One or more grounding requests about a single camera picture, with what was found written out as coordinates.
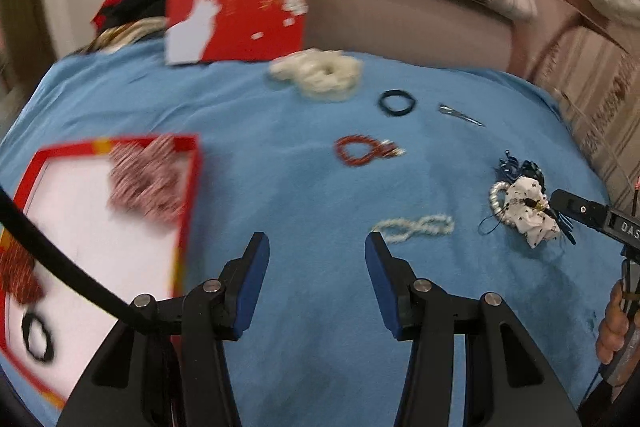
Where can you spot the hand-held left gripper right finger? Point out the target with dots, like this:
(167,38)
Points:
(382,292)

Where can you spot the dark red scrunchie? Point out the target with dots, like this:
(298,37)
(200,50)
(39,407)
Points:
(17,277)

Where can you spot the red box tray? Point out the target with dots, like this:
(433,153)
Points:
(100,247)

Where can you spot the black scrunchie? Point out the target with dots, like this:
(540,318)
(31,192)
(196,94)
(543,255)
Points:
(26,338)

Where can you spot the person's right hand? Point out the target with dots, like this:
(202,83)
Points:
(612,327)

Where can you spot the white fluffy scrunchie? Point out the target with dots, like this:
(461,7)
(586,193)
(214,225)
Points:
(320,82)

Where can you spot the silver hair clip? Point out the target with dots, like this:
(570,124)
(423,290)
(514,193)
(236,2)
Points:
(452,110)

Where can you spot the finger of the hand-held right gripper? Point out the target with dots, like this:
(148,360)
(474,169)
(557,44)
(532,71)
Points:
(575,207)

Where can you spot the striped sofa seat cover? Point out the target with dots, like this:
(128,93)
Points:
(600,97)

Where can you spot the blue striped ribbon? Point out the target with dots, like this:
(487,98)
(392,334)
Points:
(512,167)

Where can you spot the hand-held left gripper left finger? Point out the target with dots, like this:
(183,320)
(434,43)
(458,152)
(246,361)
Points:
(250,287)

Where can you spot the brown patterned cloth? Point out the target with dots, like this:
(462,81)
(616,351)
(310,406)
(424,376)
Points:
(125,34)

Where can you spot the pink white striped scrunchie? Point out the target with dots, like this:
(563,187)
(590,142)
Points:
(145,182)

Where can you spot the pink brown sofa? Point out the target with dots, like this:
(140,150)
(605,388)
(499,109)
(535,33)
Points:
(400,12)

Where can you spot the white dotted scrunchie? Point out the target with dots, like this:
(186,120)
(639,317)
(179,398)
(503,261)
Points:
(530,222)

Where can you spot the blue blanket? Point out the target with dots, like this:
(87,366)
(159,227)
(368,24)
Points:
(300,187)

